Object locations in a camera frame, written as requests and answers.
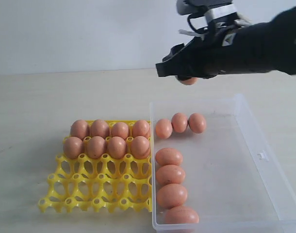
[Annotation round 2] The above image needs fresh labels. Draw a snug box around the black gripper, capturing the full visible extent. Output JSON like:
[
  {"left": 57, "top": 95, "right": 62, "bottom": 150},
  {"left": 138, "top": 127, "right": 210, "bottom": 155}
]
[{"left": 155, "top": 25, "right": 247, "bottom": 80}]

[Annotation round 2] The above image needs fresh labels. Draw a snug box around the brown egg five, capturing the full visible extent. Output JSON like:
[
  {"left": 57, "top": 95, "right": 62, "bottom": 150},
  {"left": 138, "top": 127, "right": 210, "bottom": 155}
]
[{"left": 171, "top": 113, "right": 188, "bottom": 133}]

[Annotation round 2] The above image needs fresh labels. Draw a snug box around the brown egg nine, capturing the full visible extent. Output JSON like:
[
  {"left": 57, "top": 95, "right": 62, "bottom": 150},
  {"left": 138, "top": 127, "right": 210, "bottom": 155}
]
[{"left": 188, "top": 113, "right": 207, "bottom": 134}]

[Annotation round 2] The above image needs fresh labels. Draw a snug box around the brown egg four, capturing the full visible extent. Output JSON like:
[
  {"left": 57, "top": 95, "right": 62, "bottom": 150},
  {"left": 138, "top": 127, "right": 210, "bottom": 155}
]
[{"left": 132, "top": 120, "right": 150, "bottom": 138}]

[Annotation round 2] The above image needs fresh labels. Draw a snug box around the brown egg three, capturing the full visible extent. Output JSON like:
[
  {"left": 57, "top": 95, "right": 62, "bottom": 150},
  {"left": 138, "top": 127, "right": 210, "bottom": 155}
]
[{"left": 111, "top": 122, "right": 129, "bottom": 140}]

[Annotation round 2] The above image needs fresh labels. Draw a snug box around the brown egg sixteen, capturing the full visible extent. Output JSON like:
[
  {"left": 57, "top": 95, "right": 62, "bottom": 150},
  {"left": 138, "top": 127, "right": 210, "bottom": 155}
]
[{"left": 131, "top": 136, "right": 150, "bottom": 159}]

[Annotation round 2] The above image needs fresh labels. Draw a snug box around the brown egg ten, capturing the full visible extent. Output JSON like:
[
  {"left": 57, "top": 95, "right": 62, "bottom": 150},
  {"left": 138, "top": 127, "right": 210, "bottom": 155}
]
[{"left": 155, "top": 148, "right": 183, "bottom": 166}]

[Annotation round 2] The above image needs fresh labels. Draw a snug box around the brown egg two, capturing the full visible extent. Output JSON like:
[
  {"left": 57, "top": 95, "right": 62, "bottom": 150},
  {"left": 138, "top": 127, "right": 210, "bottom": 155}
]
[{"left": 90, "top": 119, "right": 110, "bottom": 139}]

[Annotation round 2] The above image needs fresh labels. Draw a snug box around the brown egg eleven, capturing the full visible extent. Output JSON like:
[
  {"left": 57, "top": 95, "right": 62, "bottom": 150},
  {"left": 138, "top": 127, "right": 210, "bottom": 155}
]
[{"left": 107, "top": 136, "right": 127, "bottom": 159}]

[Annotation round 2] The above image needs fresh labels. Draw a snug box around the brown egg fourteen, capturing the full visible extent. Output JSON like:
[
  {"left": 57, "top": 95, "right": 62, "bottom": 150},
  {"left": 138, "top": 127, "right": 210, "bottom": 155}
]
[{"left": 87, "top": 136, "right": 106, "bottom": 159}]

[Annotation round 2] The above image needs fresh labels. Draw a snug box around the brown egg one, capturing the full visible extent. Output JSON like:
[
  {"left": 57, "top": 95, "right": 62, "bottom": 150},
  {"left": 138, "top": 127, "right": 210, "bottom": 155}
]
[{"left": 70, "top": 119, "right": 90, "bottom": 140}]

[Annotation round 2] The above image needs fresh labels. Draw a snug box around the brown egg eight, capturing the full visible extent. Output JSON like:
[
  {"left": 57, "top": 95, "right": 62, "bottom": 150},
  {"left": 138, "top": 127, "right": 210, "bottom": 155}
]
[{"left": 63, "top": 137, "right": 84, "bottom": 159}]

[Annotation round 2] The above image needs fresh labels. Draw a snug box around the brown egg seven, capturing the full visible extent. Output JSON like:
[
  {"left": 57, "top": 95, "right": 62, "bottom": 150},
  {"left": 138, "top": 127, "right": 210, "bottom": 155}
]
[{"left": 179, "top": 77, "right": 198, "bottom": 85}]

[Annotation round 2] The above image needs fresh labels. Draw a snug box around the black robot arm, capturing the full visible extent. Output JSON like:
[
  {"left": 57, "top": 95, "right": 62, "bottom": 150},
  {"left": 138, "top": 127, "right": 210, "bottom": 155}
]
[{"left": 156, "top": 6, "right": 296, "bottom": 81}]

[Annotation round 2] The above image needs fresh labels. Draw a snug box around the brown egg six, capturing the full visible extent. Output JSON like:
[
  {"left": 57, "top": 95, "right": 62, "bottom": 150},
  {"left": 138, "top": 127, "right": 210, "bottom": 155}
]
[{"left": 155, "top": 118, "right": 173, "bottom": 139}]

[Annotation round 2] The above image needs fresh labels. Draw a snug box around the brown egg twelve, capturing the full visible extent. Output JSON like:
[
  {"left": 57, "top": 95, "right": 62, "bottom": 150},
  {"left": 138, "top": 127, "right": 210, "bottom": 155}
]
[{"left": 156, "top": 165, "right": 185, "bottom": 186}]

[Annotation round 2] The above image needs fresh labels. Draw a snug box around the small white plastic clip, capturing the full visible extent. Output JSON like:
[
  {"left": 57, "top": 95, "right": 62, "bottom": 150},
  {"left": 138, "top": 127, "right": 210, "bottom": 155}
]
[{"left": 257, "top": 151, "right": 269, "bottom": 161}]

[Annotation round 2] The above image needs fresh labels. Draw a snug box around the clear plastic container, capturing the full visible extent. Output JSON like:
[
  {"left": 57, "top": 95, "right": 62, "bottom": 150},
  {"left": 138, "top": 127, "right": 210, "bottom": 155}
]
[{"left": 150, "top": 94, "right": 296, "bottom": 233}]

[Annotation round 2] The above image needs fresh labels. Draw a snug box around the brown egg thirteen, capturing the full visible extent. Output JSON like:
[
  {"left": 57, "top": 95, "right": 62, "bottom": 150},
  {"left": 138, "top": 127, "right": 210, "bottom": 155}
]
[{"left": 156, "top": 183, "right": 188, "bottom": 209}]

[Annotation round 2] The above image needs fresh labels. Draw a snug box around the yellow plastic egg tray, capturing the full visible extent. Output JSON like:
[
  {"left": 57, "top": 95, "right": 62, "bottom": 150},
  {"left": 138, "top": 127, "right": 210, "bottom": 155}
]
[{"left": 38, "top": 152, "right": 152, "bottom": 213}]

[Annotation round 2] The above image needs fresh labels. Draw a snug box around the brown egg fifteen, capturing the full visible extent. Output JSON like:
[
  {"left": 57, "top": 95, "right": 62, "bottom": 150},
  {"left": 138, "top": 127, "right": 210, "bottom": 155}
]
[{"left": 164, "top": 206, "right": 199, "bottom": 224}]

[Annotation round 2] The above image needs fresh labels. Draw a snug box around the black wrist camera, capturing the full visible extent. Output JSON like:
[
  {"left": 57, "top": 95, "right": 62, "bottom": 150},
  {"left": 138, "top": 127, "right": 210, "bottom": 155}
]
[{"left": 176, "top": 0, "right": 240, "bottom": 23}]

